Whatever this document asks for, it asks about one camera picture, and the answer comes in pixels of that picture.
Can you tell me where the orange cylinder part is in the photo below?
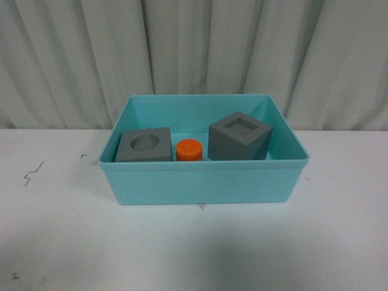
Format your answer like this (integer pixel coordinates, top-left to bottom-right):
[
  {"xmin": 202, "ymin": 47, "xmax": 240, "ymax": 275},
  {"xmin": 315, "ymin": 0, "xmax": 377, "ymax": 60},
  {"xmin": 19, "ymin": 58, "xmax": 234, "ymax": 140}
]
[{"xmin": 176, "ymin": 139, "xmax": 203, "ymax": 161}]

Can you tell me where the white curtain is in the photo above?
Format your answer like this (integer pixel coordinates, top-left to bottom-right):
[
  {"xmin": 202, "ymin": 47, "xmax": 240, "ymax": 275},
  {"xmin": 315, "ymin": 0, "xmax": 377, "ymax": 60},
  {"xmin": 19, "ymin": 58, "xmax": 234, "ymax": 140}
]
[{"xmin": 1, "ymin": 1, "xmax": 387, "ymax": 130}]

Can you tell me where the gray block with square hole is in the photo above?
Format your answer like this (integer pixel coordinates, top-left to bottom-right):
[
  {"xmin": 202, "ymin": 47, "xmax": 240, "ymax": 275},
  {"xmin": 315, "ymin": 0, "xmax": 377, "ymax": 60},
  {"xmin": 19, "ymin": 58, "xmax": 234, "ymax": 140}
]
[{"xmin": 207, "ymin": 112, "xmax": 273, "ymax": 161}]

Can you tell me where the gray block with round hole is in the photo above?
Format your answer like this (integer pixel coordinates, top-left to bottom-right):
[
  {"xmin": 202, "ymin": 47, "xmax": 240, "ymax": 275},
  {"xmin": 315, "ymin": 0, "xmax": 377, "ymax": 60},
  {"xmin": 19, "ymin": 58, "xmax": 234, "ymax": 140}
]
[{"xmin": 115, "ymin": 127, "xmax": 173, "ymax": 162}]

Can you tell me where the blue plastic box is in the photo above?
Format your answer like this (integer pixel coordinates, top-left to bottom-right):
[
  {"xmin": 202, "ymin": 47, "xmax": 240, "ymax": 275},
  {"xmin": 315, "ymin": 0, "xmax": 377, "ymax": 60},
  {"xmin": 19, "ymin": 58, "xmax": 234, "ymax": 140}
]
[{"xmin": 98, "ymin": 94, "xmax": 309, "ymax": 205}]

